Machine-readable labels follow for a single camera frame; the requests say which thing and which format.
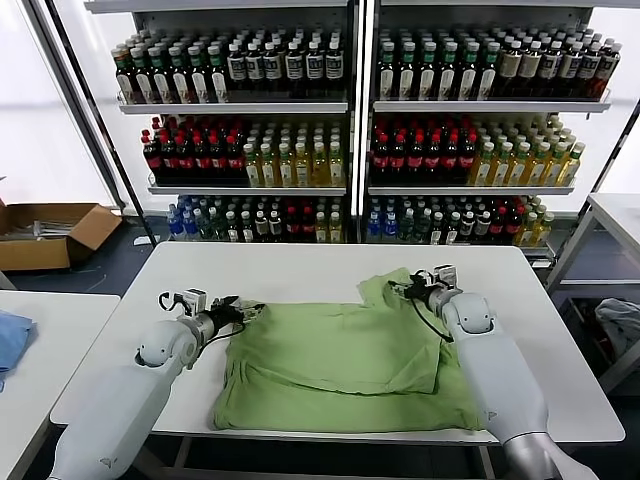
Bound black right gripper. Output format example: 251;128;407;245
388;277;436;302

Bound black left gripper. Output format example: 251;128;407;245
209;295;267;326

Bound green t-shirt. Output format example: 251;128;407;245
209;267;489;434

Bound red-cap cola bottle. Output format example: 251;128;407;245
193;130;212;185
372;132;392;185
407;132;426;185
142;129;162;185
209;130;229;185
504;205;522;245
489;207;506;245
390;132;409;185
442;132;461;185
459;132;479;185
299;204;316;243
424;132;444;185
227;134;246;185
175;130;195;185
284;204;301;243
159;130;179;185

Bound dark storage crate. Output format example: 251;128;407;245
569;297;640;381

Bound clear plastic packing pieces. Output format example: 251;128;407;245
9;219;76;242

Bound brown cardboard box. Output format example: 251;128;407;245
0;202;124;272

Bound green-cap dark tea bottle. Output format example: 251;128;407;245
207;45;230;105
478;43;501;100
167;47;190;105
397;42;419;101
439;42;460;101
148;48;171;105
187;46;210;105
377;42;399;101
130;48;153;105
418;42;440;101
459;42;480;101
114;45;135;105

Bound grey crumpled cloth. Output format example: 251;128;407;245
593;298;640;361

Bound blue folded cloth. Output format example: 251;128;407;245
0;309;39;379

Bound grey metal side table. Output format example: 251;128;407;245
544;192;640;396

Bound blue-label dark drink bottle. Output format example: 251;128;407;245
324;42;345;94
263;43;285;94
227;44;249;94
598;43;623;99
581;43;605;99
304;42;325;94
542;42;565;99
562;43;585;99
244;43;266;94
284;43;305;94

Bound beige-label dark drink bottle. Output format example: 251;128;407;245
519;42;544;99
499;42;524;99

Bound grey metal shelf rack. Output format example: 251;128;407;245
360;0;614;251
83;0;362;246

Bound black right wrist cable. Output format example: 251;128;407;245
409;294;456;346

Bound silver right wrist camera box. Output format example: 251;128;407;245
432;264;459;291

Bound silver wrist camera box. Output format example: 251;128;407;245
432;264;459;291
179;288;207;319

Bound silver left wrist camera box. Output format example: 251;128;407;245
179;288;207;319

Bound dark metal window post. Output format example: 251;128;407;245
27;0;159;247

